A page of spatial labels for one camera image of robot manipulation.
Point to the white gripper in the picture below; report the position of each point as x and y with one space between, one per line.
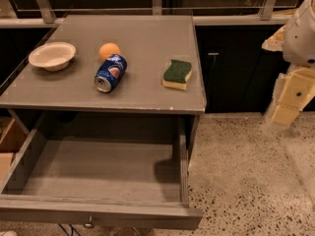
301 39

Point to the metal railing frame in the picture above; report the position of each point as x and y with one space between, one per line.
46 13

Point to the orange fruit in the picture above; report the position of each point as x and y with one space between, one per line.
107 50

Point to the green yellow sponge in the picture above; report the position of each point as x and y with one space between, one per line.
177 75

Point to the metal drawer knob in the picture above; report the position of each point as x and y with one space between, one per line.
89 224

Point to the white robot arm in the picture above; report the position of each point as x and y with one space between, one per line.
299 51

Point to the dark lower cabinet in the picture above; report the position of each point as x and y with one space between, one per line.
239 75

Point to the grey cabinet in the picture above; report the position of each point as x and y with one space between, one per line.
132 64

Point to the open grey top drawer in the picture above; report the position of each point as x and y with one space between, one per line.
122 170

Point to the blue pepsi can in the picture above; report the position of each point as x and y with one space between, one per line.
110 73

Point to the white bowl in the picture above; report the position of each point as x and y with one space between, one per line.
53 56

